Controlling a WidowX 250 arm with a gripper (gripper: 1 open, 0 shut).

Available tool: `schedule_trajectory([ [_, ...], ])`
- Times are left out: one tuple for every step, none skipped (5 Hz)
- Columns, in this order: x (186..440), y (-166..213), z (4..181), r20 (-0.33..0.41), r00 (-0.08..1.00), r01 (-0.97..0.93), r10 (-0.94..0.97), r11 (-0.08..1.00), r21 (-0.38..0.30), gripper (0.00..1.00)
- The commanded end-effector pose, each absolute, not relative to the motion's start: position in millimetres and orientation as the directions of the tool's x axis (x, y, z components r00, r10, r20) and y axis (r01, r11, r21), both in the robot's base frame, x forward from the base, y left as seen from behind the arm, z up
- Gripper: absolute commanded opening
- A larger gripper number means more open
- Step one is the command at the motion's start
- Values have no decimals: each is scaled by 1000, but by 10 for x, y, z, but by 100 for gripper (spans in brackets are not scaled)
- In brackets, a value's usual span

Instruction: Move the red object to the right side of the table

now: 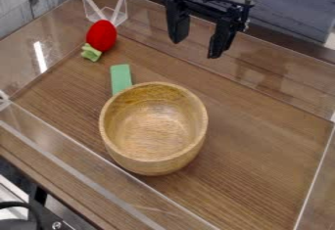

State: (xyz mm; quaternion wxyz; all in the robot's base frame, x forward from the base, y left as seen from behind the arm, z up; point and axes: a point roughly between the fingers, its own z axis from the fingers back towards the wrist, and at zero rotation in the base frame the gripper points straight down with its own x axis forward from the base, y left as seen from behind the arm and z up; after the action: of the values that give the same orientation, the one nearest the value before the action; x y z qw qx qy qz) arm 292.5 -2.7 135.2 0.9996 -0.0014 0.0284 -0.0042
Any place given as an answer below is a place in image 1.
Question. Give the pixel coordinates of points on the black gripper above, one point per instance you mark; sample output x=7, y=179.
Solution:
x=232, y=10

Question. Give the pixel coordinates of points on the red plush strawberry toy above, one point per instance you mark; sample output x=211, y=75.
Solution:
x=100, y=40

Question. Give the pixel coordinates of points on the green rectangular block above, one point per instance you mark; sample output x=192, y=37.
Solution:
x=120, y=78

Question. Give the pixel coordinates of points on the wooden bowl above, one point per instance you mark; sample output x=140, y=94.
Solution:
x=153, y=125

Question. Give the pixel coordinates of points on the clear acrylic corner bracket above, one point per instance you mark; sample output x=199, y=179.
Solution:
x=116, y=15

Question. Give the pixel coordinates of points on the black table leg bracket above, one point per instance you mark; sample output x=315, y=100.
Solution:
x=49, y=220

